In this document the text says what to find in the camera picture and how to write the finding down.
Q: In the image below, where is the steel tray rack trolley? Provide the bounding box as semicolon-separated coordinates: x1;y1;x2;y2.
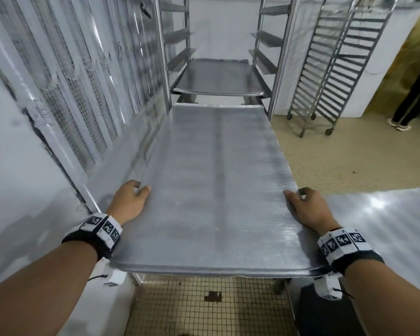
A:
153;0;302;121

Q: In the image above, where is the marker-patterned left wrist band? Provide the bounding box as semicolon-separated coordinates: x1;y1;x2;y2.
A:
61;213;123;260

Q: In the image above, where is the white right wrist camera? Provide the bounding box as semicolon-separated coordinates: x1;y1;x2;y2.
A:
313;272;344;301

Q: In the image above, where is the wire mesh window grille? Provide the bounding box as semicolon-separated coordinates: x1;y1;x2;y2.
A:
0;0;166;179

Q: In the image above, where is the person's left hand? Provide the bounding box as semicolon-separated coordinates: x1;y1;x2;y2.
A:
106;180;151;226

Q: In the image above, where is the large metal baking tray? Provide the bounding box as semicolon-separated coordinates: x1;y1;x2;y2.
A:
110;103;332;279

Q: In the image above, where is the person's right hand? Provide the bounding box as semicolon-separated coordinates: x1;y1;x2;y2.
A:
283;187;342;237

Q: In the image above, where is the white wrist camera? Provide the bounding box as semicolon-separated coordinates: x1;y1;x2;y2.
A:
313;272;344;301
104;269;127;287

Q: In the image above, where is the person's right forearm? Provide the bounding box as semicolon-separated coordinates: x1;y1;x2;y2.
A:
337;259;420;336

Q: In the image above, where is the marker-patterned right wrist band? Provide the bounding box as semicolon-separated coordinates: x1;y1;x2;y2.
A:
317;227;385;277

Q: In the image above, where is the empty wheeled steel rack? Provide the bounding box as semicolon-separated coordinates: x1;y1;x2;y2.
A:
286;0;400;138

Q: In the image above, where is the person's left forearm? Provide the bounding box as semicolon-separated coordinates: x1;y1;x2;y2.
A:
0;241;99;336

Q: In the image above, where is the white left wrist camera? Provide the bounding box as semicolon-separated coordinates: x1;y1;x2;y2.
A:
104;269;127;287

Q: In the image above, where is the marker-patterned wrist band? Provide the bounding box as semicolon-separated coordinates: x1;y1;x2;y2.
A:
61;213;123;260
317;227;385;277

